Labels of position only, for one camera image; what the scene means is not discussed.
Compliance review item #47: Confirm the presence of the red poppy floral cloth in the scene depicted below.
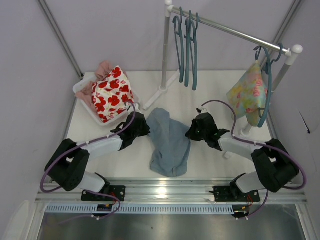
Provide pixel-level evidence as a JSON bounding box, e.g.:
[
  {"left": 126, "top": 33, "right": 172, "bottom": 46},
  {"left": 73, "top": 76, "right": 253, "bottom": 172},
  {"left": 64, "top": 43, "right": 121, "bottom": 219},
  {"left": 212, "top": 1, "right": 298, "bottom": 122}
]
[{"left": 91, "top": 65, "right": 135, "bottom": 124}]

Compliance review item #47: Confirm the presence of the pink cloth in basket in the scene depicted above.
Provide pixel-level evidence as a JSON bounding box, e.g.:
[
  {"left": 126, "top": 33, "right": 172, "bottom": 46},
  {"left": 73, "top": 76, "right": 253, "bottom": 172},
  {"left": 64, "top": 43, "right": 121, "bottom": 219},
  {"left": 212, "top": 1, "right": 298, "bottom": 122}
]
[{"left": 75, "top": 60, "right": 113, "bottom": 115}]

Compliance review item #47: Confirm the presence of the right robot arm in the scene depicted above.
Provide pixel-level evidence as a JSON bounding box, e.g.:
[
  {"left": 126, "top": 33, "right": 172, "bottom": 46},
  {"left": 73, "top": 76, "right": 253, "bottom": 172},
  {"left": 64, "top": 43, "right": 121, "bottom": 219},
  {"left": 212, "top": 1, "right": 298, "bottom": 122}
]
[{"left": 185, "top": 112, "right": 300, "bottom": 201}]

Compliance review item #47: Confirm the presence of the light blue denim skirt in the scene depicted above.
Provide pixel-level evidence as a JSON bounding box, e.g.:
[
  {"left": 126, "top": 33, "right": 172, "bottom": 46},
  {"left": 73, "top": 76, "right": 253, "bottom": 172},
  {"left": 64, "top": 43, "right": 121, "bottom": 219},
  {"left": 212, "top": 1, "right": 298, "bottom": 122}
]
[{"left": 146, "top": 108, "right": 191, "bottom": 178}]

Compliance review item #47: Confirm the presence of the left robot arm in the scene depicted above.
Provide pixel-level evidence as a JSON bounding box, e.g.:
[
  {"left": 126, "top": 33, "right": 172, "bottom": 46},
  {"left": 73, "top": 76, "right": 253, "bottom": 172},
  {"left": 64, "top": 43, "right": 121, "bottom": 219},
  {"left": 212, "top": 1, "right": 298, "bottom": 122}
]
[{"left": 43, "top": 112, "right": 150, "bottom": 201}]

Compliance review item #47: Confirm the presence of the pastel floral hanging cloth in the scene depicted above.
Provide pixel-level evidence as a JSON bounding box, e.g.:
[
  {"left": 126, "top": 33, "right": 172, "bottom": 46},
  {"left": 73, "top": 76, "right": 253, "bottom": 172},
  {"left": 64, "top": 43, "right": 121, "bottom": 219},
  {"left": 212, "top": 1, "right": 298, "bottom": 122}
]
[{"left": 226, "top": 61, "right": 268, "bottom": 127}]

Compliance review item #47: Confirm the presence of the white metal clothes rack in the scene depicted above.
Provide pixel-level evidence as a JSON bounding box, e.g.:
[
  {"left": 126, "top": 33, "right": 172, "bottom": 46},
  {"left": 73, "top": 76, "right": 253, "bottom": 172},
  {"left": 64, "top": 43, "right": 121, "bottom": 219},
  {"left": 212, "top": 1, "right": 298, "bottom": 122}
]
[{"left": 142, "top": 0, "right": 304, "bottom": 160}]

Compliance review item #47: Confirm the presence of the white plastic laundry basket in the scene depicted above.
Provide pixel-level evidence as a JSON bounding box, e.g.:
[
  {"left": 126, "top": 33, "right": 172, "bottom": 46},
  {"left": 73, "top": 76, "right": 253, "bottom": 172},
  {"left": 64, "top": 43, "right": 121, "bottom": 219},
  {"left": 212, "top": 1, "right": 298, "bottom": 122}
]
[{"left": 75, "top": 73, "right": 139, "bottom": 126}]

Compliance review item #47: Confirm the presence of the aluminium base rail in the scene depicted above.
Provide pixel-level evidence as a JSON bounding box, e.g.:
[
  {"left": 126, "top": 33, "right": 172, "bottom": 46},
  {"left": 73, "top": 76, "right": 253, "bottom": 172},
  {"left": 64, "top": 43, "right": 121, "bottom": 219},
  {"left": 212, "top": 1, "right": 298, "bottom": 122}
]
[{"left": 35, "top": 178, "right": 308, "bottom": 205}]

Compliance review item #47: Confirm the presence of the white slotted cable duct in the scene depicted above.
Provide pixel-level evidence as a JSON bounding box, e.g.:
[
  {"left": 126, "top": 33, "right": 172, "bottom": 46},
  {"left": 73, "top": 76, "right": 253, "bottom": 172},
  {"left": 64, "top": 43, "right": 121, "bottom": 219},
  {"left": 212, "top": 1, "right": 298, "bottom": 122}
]
[{"left": 45, "top": 203, "right": 235, "bottom": 215}]

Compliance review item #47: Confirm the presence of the teal hanger holding cloth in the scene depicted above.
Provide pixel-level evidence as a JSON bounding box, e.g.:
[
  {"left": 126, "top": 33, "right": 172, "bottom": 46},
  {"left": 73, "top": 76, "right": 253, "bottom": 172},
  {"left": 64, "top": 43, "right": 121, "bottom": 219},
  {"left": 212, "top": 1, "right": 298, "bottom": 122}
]
[{"left": 254, "top": 42, "right": 283, "bottom": 128}]

